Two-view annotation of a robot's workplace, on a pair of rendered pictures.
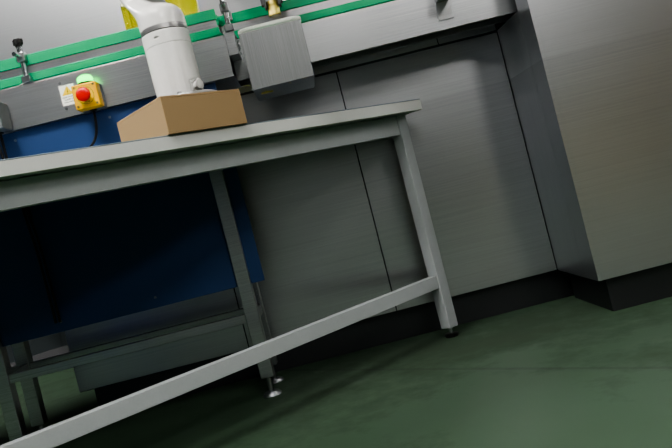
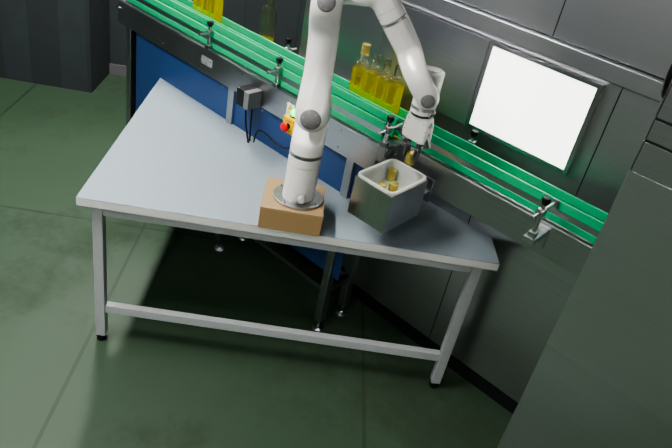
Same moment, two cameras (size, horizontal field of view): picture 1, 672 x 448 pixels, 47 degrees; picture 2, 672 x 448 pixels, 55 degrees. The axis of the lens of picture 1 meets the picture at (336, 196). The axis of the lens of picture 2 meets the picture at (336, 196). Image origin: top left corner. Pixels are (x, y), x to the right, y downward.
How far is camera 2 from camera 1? 199 cm
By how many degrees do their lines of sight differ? 48
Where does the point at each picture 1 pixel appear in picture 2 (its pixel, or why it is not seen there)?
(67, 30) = (343, 36)
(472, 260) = (486, 359)
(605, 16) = (615, 365)
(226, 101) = (309, 221)
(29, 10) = not seen: hidden behind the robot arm
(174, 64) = (292, 181)
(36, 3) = not seen: hidden behind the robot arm
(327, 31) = (454, 184)
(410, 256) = not seen: hidden behind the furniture
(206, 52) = (365, 147)
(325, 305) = (395, 299)
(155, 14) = (295, 147)
